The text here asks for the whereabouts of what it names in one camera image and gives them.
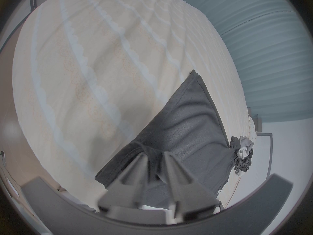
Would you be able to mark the black polo shirt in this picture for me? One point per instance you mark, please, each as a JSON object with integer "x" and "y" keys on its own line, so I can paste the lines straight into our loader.
{"x": 190, "y": 131}

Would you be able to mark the white printed pillow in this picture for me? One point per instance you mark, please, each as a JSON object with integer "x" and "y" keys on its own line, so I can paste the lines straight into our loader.
{"x": 251, "y": 128}

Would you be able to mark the pile of clothes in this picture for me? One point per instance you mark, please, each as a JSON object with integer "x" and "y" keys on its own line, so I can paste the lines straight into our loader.
{"x": 244, "y": 163}

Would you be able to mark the bed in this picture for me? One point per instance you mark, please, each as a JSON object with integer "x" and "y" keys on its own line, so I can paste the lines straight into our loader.
{"x": 97, "y": 70}

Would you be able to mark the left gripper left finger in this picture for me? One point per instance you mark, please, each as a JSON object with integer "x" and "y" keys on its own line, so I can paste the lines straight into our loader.
{"x": 127, "y": 190}

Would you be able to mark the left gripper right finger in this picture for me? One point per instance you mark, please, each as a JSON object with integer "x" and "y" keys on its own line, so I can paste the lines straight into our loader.
{"x": 185, "y": 192}

